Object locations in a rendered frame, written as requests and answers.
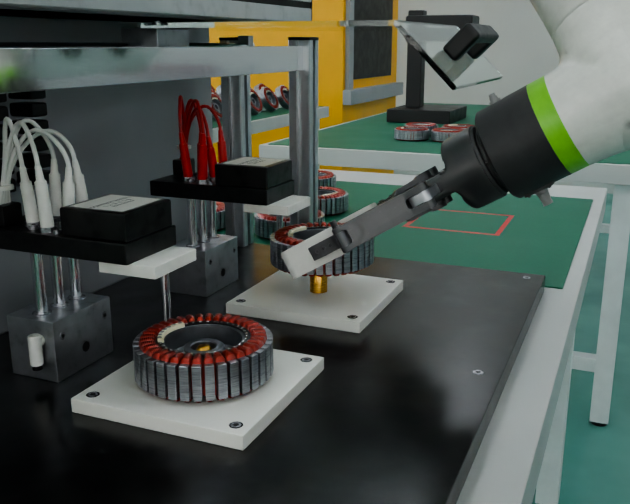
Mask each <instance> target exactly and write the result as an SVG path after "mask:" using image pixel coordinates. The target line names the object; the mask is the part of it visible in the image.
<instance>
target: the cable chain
mask: <svg viewBox="0 0 630 504"><path fill-rule="evenodd" d="M8 97H9V98H10V99H25V100H34V99H44V98H46V92H45V90H43V91H30V92H17V93H8ZM6 101H7V95H6V93H5V94H0V103H1V102H6ZM9 106H10V115H11V116H14V117H40V116H46V115H47V104H46V103H44V102H14V103H10V105H9ZM5 117H9V114H8V108H7V107H6V106H0V121H3V119H4V118H5ZM32 120H34V121H35V122H36V123H37V124H38V125H39V126H40V127H41V128H42V129H49V125H48V120H44V119H32ZM2 127H3V124H0V140H3V139H2ZM34 143H35V146H36V149H37V152H40V151H45V150H49V148H48V146H47V144H46V142H45V140H44V139H43V137H42V136H38V137H37V138H35V139H34ZM24 151H28V152H27V153H22V155H23V160H24V165H25V167H26V168H30V169H27V173H28V177H29V180H30V181H32V185H33V190H34V191H35V184H34V182H35V181H36V178H35V167H34V166H35V162H34V157H33V153H32V150H31V147H30V144H29V145H28V146H27V147H26V148H25V149H24ZM2 154H3V142H0V158H2ZM38 156H39V161H40V165H41V167H42V168H46V167H50V166H51V154H48V153H38ZM1 171H2V160H0V181H1ZM42 171H43V175H44V179H45V180H47V184H49V174H50V170H42ZM20 182H21V178H20V171H18V172H17V181H16V180H15V179H14V178H11V184H14V189H13V190H10V193H12V192H15V191H16V189H20Z"/></svg>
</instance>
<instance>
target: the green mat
mask: <svg viewBox="0 0 630 504"><path fill-rule="evenodd" d="M402 186H403V185H389V184H375V183H361V182H347V181H336V188H341V189H343V190H345V191H346V192H348V210H347V211H345V212H344V213H341V214H337V215H332V216H330V215H329V216H324V222H326V223H327V224H328V223H329V222H331V221H333V220H336V222H338V221H340V220H342V219H343V218H345V217H347V216H349V215H351V214H353V213H355V212H357V211H359V210H361V209H362V208H364V207H366V206H368V205H370V204H372V203H376V204H377V203H379V201H380V200H382V199H383V200H384V199H386V198H388V197H389V195H391V194H392V193H393V191H395V190H396V189H398V188H400V187H402ZM451 196H452V198H453V200H452V201H451V202H449V203H447V204H448V205H446V206H444V207H443V208H441V209H443V210H455V211H467V212H479V213H491V214H503V215H515V216H514V217H513V218H512V219H511V221H510V222H509V223H508V225H507V226H506V227H505V229H504V230H503V231H502V232H501V234H500V235H499V236H496V235H485V234H475V233H464V232H453V231H443V230H432V229H421V228H411V227H402V226H403V225H405V224H406V223H407V222H408V221H405V222H403V223H401V224H399V225H397V226H395V227H393V228H391V229H389V230H387V231H385V232H384V233H382V234H380V235H378V236H376V237H374V257H383V258H392V259H401V260H410V261H419V262H428V263H437V264H446V265H455V266H464V267H473V268H482V269H491V270H500V271H509V272H518V273H528V274H537V275H545V287H547V288H555V289H563V287H564V284H565V281H566V278H567V275H568V272H569V269H570V266H571V263H572V261H573V258H574V255H575V252H576V249H577V246H578V243H579V240H580V237H581V234H582V231H583V228H584V226H585V223H586V220H587V217H588V214H589V211H590V208H591V205H592V202H593V199H582V198H568V197H555V196H551V199H552V200H553V203H551V204H549V205H547V206H543V204H542V202H541V200H540V199H539V197H538V196H537V195H531V197H530V198H528V197H527V198H525V197H523V198H518V197H515V196H513V195H512V194H511V193H507V195H506V196H504V197H502V198H500V199H498V200H496V201H494V202H492V203H490V204H488V205H486V206H483V207H481V208H478V209H476V208H472V207H470V206H469V205H468V204H467V203H465V201H464V200H463V199H462V196H461V195H459V194H458V193H456V192H454V193H452V194H451ZM508 217H509V216H502V215H490V214H478V213H466V212H454V211H442V210H437V211H433V212H428V213H426V214H424V215H422V216H421V217H419V218H418V219H417V220H415V221H414V222H413V223H411V224H410V225H409V226H413V227H424V228H435V229H446V230H456V231H467V232H478V233H489V234H495V233H496V232H497V231H498V229H499V228H500V227H501V226H502V224H503V223H504V222H505V221H506V219H507V218H508Z"/></svg>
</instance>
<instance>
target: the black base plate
mask: <svg viewBox="0 0 630 504"><path fill-rule="evenodd" d="M275 272H277V268H275V267H274V266H273V265H272V264H271V257H270V245H265V244H256V243H251V244H248V245H247V246H245V247H240V246H238V279H237V280H236V281H234V282H232V283H231V284H229V285H227V286H225V287H224V288H222V289H220V290H218V291H217V292H215V293H213V294H211V295H210V296H208V297H202V296H195V295H189V294H182V293H175V292H170V295H171V314H172V318H174V319H176V317H178V316H183V317H185V316H186V315H188V314H191V315H193V316H194V318H195V315H196V314H198V313H201V314H203V317H204V319H205V315H206V314H207V313H212V314H213V315H214V316H215V314H217V313H221V314H223V315H225V314H228V313H226V303H227V302H228V301H230V300H232V299H233V298H235V297H236V296H238V295H240V294H241V293H243V292H245V291H246V290H248V289H249V288H251V287H253V286H254V285H256V284H258V283H259V282H261V281H262V280H264V279H266V278H267V277H269V276H271V275H272V274H274V273H275ZM352 274H356V275H364V276H372V277H380V278H389V279H397V280H403V290H402V291H401V292H400V293H399V294H398V295H397V296H396V297H395V298H394V299H393V300H392V301H391V302H390V303H389V304H388V305H387V306H386V307H385V308H384V309H383V310H382V311H381V312H380V313H379V314H378V315H377V316H376V317H375V318H374V319H373V320H372V321H371V322H370V323H369V324H368V325H367V326H366V327H365V328H364V329H363V330H362V331H361V332H360V333H354V332H347V331H341V330H334V329H327V328H321V327H314V326H308V325H301V324H294V323H288V322H281V321H275V320H268V319H261V318H255V317H248V316H242V315H239V316H240V317H247V318H248V319H253V320H254V321H256V322H258V323H260V325H261V324H263V325H264V326H266V328H268V329H269V330H270V332H272V335H273V349H277V350H283V351H289V352H295V353H301V354H307V355H313V356H319V357H324V370H323V371H322V372H321V373H320V374H319V375H318V376H317V377H316V378H315V379H314V380H313V381H312V382H311V383H310V384H309V385H308V386H307V387H306V388H305V389H304V390H303V391H302V392H301V393H300V394H299V395H298V396H297V397H296V398H295V399H294V400H293V401H292V402H291V403H290V404H289V405H288V406H287V407H286V408H285V409H284V410H283V411H282V412H281V413H280V414H279V415H278V416H277V417H276V418H275V419H274V420H273V421H272V422H271V423H270V424H269V425H268V426H267V427H266V428H265V429H264V430H263V431H262V432H261V433H260V434H259V435H258V436H257V437H256V438H255V439H254V440H253V441H252V442H251V443H250V444H249V445H248V446H247V447H246V448H245V449H244V450H238V449H234V448H229V447H225V446H220V445H216V444H211V443H207V442H203V441H198V440H194V439H189V438H185V437H181V436H176V435H172V434H167V433H163V432H159V431H154V430H150V429H145V428H141V427H136V426H132V425H128V424H123V423H119V422H114V421H110V420H106V419H101V418H97V417H92V416H88V415H83V414H79V413H75V412H72V406H71V398H72V397H74V396H76V395H77V394H79V393H81V392H82V391H84V390H85V389H87V388H89V387H90V386H92V385H94V384H95V383H97V382H98V381H100V380H102V379H103V378H105V377H107V376H108V375H110V374H111V373H113V372H115V371H116V370H118V369H120V368H121V367H123V366H124V365H126V364H128V363H129V362H131V361H133V346H132V344H133V341H134V339H135V338H136V336H137V335H138V334H140V333H141V332H142V331H143V330H147V328H148V327H151V326H152V325H153V324H155V323H159V322H160V321H163V310H162V292H161V277H160V278H158V279H147V278H140V277H133V276H130V277H127V278H125V279H123V280H121V281H118V282H116V283H114V284H112V285H110V286H107V287H105V288H103V289H101V290H98V291H96V292H94V293H92V294H97V295H103V296H109V298H110V311H111V324H112V337H113V351H112V352H111V353H109V354H107V355H105V356H104V357H102V358H100V359H99V360H97V361H95V362H93V363H92V364H90V365H88V366H86V367H85V368H83V369H81V370H79V371H78V372H76V373H74V374H72V375H71V376H69V377H67V378H66V379H64V380H62V381H60V382H53V381H48V380H44V379H39V378H34V377H29V376H25V375H20V374H15V373H13V367H12V358H11V350H10V341H9V332H8V331H7V332H5V333H3V334H1V335H0V504H456V503H457V501H458V498H459V496H460V493H461V491H462V489H463V486H464V484H465V481H466V479H467V476H468V474H469V472H470V469H471V467H472V464H473V462H474V460H475V457H476V455H477V452H478V450H479V448H480V445H481V443H482V440H483V438H484V435H485V433H486V431H487V428H488V426H489V423H490V421H491V419H492V416H493V414H494V411H495V409H496V406H497V404H498V402H499V399H500V397H501V394H502V392H503V390H504V387H505V385H506V382H507V380H508V378H509V375H510V373H511V370H512V368H513V365H514V363H515V361H516V358H517V356H518V353H519V351H520V349H521V346H522V344H523V341H524V339H525V336H526V334H527V332H528V329H529V327H530V324H531V322H532V320H533V317H534V315H535V312H536V310H537V308H538V305H539V303H540V300H541V298H542V295H543V293H544V288H545V275H537V274H528V273H518V272H509V271H500V270H491V269H482V268H473V267H464V266H455V265H446V264H437V263H428V262H419V261H410V260H401V259H392V258H383V257H374V262H373V263H372V264H371V265H370V266H369V267H367V268H364V269H363V270H361V271H359V272H354V273H352Z"/></svg>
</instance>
